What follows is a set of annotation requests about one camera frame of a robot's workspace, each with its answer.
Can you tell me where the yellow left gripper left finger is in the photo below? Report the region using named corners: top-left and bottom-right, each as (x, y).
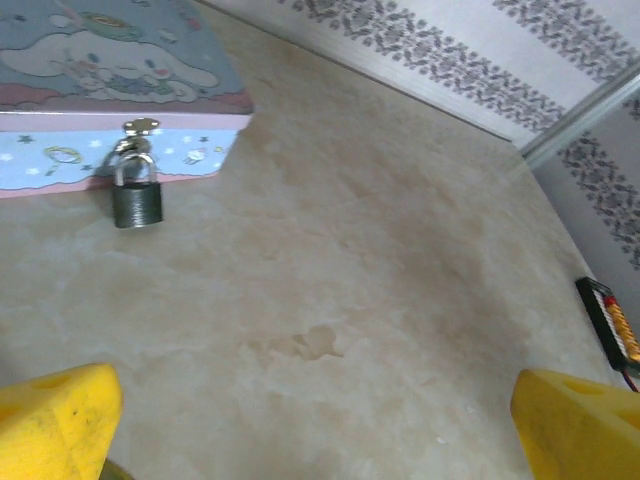
top-left (0, 363), bottom-right (125, 480)

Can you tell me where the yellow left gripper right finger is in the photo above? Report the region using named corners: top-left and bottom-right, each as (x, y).
top-left (510, 368), bottom-right (640, 480)

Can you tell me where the grey metal padlock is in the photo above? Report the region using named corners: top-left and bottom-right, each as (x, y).
top-left (110, 152), bottom-right (165, 230)

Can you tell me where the black orange charging board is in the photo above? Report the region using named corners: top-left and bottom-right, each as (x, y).
top-left (574, 276), bottom-right (640, 374)

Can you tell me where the silver box hasp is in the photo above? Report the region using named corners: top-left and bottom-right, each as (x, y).
top-left (102, 115), bottom-right (162, 176)

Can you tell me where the aluminium frame post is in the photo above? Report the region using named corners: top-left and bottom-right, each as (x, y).
top-left (518, 64), bottom-right (640, 167)

